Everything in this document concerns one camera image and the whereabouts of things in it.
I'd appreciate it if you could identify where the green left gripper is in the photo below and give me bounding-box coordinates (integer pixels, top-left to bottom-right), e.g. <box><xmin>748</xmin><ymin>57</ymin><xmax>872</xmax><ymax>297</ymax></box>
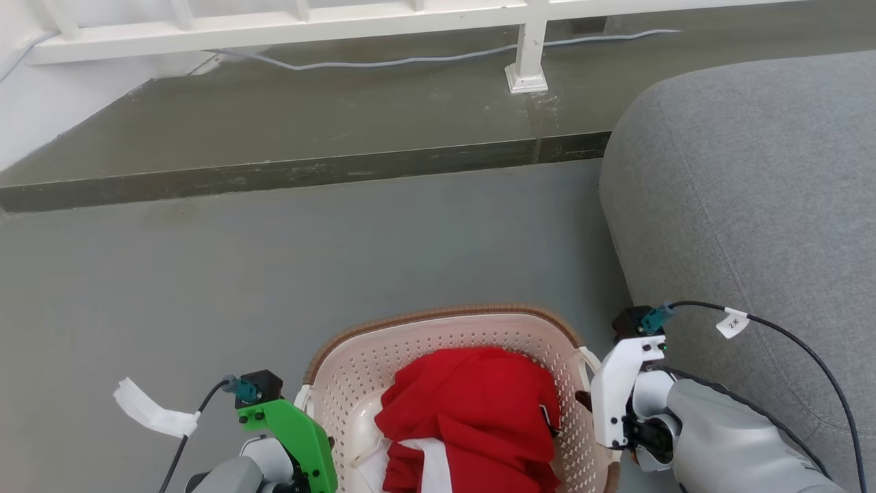
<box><xmin>238</xmin><ymin>399</ymin><xmax>338</xmax><ymax>493</ymax></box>

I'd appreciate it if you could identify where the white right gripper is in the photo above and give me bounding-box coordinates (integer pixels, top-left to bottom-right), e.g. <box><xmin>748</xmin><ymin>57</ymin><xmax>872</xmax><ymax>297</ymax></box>
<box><xmin>575</xmin><ymin>336</ymin><xmax>680</xmax><ymax>475</ymax></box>

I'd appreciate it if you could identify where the pink perforated laundry basket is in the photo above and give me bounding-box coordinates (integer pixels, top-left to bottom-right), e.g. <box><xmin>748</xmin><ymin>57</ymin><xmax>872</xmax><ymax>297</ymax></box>
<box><xmin>294</xmin><ymin>303</ymin><xmax>620</xmax><ymax>493</ymax></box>

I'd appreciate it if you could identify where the red garment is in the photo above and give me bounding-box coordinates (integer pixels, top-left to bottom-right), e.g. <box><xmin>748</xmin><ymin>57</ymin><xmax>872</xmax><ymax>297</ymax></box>
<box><xmin>374</xmin><ymin>347</ymin><xmax>562</xmax><ymax>493</ymax></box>

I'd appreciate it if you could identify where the white garment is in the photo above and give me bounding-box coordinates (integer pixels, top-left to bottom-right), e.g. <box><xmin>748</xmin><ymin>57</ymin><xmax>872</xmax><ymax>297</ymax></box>
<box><xmin>356</xmin><ymin>438</ymin><xmax>452</xmax><ymax>493</ymax></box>

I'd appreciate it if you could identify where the grey fabric sofa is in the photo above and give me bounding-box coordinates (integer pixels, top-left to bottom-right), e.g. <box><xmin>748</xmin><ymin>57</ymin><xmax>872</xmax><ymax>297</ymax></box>
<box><xmin>599</xmin><ymin>49</ymin><xmax>876</xmax><ymax>493</ymax></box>

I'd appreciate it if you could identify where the white metal railing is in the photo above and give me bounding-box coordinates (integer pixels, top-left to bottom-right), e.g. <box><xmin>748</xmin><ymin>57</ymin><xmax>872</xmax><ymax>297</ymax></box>
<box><xmin>27</xmin><ymin>0</ymin><xmax>808</xmax><ymax>94</ymax></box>

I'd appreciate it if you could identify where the black left camera cable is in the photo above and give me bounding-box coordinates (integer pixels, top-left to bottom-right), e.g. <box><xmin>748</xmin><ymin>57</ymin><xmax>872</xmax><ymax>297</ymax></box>
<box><xmin>159</xmin><ymin>379</ymin><xmax>233</xmax><ymax>493</ymax></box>

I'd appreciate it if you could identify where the black camera cable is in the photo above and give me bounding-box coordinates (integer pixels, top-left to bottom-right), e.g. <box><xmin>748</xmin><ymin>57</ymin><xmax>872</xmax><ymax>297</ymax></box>
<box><xmin>667</xmin><ymin>300</ymin><xmax>864</xmax><ymax>493</ymax></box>
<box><xmin>159</xmin><ymin>379</ymin><xmax>233</xmax><ymax>493</ymax></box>

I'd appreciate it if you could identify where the white crumpled cable tag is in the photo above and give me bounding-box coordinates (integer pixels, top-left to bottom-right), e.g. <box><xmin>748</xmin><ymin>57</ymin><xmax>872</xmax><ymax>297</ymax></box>
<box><xmin>113</xmin><ymin>377</ymin><xmax>201</xmax><ymax>439</ymax></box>

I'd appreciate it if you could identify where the small white printed cable tag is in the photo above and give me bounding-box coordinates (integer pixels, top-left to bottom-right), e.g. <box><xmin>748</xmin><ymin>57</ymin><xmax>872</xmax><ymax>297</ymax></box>
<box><xmin>716</xmin><ymin>308</ymin><xmax>751</xmax><ymax>340</ymax></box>

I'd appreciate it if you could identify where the black right camera cable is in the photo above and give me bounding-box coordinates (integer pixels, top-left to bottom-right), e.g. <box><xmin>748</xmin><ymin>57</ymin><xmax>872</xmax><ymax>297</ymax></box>
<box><xmin>667</xmin><ymin>300</ymin><xmax>864</xmax><ymax>493</ymax></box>

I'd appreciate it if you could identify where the pale grey floor cable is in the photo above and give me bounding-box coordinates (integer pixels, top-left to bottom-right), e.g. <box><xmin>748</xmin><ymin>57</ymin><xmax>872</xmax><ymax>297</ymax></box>
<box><xmin>209</xmin><ymin>28</ymin><xmax>683</xmax><ymax>71</ymax></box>

